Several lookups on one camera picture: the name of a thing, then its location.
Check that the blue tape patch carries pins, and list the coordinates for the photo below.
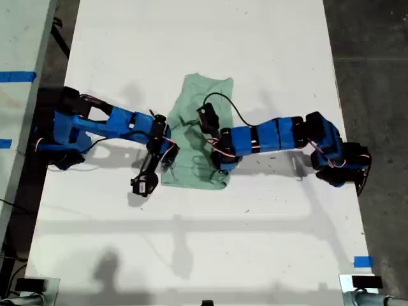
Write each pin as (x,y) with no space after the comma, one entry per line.
(363,262)

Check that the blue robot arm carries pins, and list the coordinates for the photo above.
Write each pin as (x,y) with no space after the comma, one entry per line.
(121,122)
(271,137)

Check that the pale green side table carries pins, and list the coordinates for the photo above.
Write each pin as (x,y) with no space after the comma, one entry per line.
(19,38)

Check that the small black round object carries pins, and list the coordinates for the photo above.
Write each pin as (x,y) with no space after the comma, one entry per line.
(207,303)

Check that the black metal bracket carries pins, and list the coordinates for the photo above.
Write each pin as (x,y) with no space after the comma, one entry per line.
(60,35)

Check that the small black box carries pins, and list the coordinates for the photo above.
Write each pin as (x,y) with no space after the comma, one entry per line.
(30,284)
(366,282)

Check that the pale green T-shirt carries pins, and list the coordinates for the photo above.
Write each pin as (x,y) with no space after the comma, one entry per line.
(188,153)

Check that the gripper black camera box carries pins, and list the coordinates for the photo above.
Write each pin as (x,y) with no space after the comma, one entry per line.
(208,118)
(145,186)

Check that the long blue tape strip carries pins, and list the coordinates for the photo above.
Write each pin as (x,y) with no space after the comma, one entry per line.
(17,76)

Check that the grey pipe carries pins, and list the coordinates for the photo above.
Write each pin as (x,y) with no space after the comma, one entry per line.
(369,300)

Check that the camera black stalk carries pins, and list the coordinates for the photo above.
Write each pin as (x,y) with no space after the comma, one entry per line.
(150,162)
(215,135)

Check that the short blue tape strip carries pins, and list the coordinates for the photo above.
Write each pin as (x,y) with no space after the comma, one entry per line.
(4,143)

